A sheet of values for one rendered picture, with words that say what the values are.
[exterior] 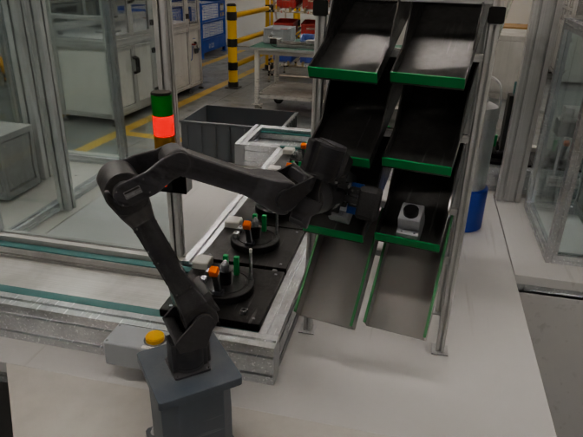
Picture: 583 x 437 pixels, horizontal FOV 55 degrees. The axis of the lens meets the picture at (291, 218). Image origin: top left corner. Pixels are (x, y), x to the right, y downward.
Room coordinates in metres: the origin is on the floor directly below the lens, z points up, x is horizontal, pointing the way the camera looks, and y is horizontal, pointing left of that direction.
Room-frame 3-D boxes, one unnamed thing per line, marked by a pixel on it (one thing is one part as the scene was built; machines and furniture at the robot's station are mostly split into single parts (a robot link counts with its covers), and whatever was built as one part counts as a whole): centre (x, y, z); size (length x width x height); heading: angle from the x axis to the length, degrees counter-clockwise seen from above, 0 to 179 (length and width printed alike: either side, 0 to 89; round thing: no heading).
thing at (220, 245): (1.41, 0.10, 1.01); 0.24 x 0.24 x 0.13; 78
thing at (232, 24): (9.70, 0.45, 0.58); 3.40 x 0.20 x 1.15; 164
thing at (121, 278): (1.25, 0.44, 0.91); 0.84 x 0.28 x 0.10; 78
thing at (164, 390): (0.77, 0.17, 0.96); 0.15 x 0.15 x 0.20; 29
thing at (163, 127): (1.31, 0.32, 1.33); 0.05 x 0.05 x 0.05
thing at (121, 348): (0.97, 0.29, 0.93); 0.21 x 0.07 x 0.06; 78
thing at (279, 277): (1.16, 0.16, 0.96); 0.24 x 0.24 x 0.02; 78
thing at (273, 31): (6.90, 0.20, 0.90); 0.40 x 0.30 x 0.17; 166
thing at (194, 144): (3.29, 0.32, 0.73); 0.62 x 0.42 x 0.23; 78
